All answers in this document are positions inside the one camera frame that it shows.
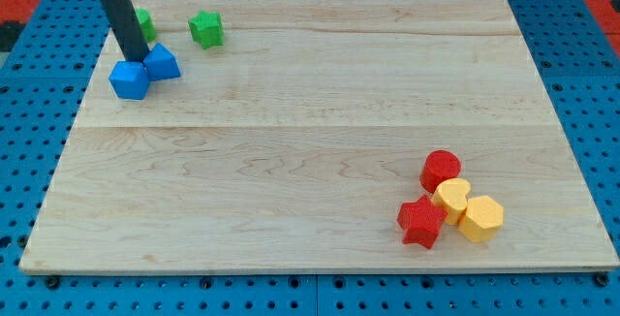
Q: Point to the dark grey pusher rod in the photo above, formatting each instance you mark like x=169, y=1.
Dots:
x=125, y=26

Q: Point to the yellow hexagon block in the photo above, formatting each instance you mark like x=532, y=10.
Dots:
x=481, y=220

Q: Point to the blue cube block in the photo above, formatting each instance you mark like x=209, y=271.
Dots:
x=129, y=80

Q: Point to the wooden board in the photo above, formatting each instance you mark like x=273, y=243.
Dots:
x=290, y=148

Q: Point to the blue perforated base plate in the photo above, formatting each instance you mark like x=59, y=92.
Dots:
x=48, y=52

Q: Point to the red star block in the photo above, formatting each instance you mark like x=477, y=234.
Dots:
x=421, y=222

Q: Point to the green star block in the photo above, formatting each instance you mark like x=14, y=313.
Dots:
x=207, y=29

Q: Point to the green cylinder block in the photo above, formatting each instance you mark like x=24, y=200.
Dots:
x=146, y=24

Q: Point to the red cylinder block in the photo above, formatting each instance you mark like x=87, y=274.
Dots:
x=439, y=165

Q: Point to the yellow heart block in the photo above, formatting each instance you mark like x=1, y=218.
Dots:
x=451, y=195

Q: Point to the blue triangle block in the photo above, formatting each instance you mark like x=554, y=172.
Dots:
x=161, y=64

